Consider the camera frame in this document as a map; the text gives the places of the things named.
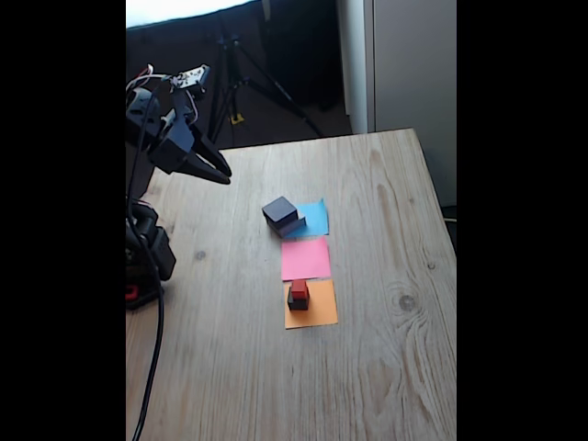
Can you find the large grey block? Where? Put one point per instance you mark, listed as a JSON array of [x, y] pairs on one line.
[[294, 226]]

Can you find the medium dark block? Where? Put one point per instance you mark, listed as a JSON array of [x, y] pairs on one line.
[[279, 209]]

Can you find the small dark cube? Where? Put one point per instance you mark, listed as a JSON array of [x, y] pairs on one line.
[[297, 303]]

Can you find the bright white light panel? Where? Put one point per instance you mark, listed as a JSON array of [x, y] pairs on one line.
[[184, 9]]

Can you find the small wrist camera board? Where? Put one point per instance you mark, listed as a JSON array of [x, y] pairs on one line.
[[189, 75]]

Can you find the orange paper sheet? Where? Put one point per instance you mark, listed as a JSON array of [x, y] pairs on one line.
[[324, 310]]

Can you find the tall black tripod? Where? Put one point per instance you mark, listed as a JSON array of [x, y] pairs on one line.
[[257, 82]]

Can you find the pink paper sheet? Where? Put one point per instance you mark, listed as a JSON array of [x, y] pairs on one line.
[[305, 257]]

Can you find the yellow tape under tall tripod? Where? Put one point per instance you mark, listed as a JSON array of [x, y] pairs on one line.
[[236, 119]]

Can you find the white cabinet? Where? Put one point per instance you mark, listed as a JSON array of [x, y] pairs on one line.
[[413, 69]]

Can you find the small red cube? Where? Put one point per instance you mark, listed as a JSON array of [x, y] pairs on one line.
[[299, 288]]

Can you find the blue paper sheet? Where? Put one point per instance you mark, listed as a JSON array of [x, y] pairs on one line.
[[317, 216]]

